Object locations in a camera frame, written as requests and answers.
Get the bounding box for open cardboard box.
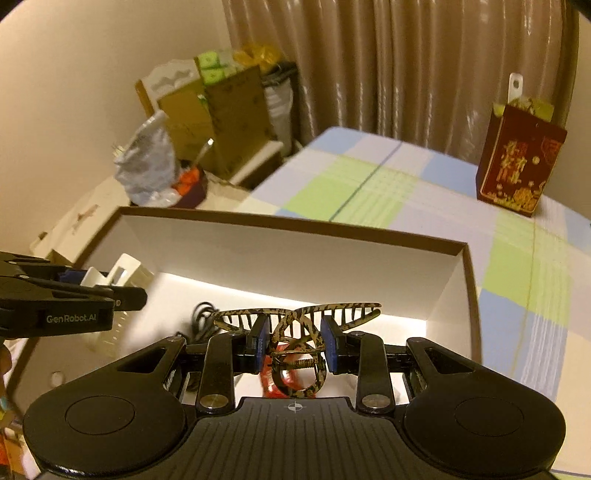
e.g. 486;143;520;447
158;67;273;180

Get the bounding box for white wooden chair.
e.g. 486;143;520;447
134;58;204;118

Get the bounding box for leopard print hair clip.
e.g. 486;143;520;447
212;302;382;398

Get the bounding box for large brown white box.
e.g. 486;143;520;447
4;206;484;416

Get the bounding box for white hair claw clip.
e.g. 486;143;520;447
81;253;154;359

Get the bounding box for green tissue packs on chair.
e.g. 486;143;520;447
194;49;245;86

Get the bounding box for checkered tablecloth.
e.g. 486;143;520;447
240;127;590;479

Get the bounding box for black coiled cable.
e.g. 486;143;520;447
174;301;228;345

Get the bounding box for red gift bag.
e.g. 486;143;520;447
476;96;567;217

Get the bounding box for brown curtain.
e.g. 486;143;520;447
224;1;579;164

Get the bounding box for white shoehorn in bag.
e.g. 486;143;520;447
507;72;524;104

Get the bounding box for red snack packet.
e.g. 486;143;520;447
259;356;303;399

